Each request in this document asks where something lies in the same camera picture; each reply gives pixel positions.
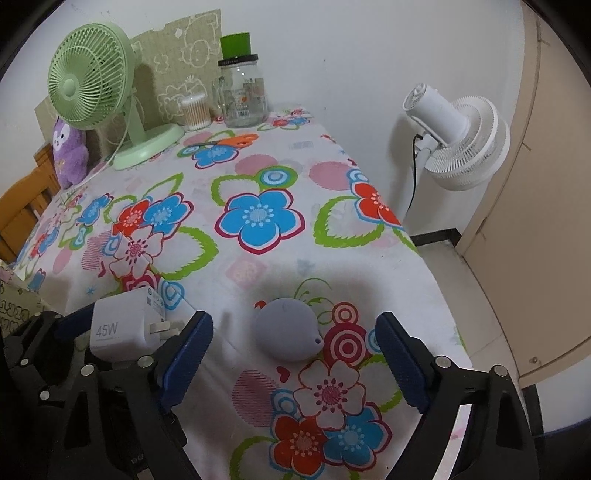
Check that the floral tablecloth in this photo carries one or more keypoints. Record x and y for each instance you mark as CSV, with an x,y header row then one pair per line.
x,y
258,272

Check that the large white charger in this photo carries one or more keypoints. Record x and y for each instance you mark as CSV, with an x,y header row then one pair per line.
x,y
115,332

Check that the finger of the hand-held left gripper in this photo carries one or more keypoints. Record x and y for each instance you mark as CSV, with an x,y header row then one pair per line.
x,y
74,323

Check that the beige door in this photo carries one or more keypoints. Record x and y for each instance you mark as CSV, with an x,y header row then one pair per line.
x,y
545,184

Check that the green desk fan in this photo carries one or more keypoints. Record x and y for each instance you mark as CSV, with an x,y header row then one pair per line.
x,y
87,76

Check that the white standing fan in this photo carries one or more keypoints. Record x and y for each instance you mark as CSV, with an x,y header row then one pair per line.
x,y
461,143

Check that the glass jar mug green lid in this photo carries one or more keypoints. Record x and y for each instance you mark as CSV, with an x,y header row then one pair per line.
x,y
242,92

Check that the white round earbud case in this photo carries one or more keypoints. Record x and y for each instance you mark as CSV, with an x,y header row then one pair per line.
x,y
288,330

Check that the patterned cardboard sheet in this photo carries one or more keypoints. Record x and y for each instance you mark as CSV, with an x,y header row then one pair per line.
x,y
184,60

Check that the purple plush toy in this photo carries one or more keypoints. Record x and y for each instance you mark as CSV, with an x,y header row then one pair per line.
x,y
69,152

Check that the yellow printed fabric storage box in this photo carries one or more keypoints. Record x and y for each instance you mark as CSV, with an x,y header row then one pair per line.
x,y
14,300

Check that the wooden chair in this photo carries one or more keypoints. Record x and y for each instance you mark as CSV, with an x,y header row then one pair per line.
x,y
23,203

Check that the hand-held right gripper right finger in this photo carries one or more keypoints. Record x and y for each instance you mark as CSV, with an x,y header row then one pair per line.
x,y
401,364

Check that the cotton swab jar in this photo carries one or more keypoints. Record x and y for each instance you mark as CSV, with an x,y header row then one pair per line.
x,y
195,110

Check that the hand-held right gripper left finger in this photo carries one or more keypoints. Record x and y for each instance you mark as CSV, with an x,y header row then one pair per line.
x,y
184,364

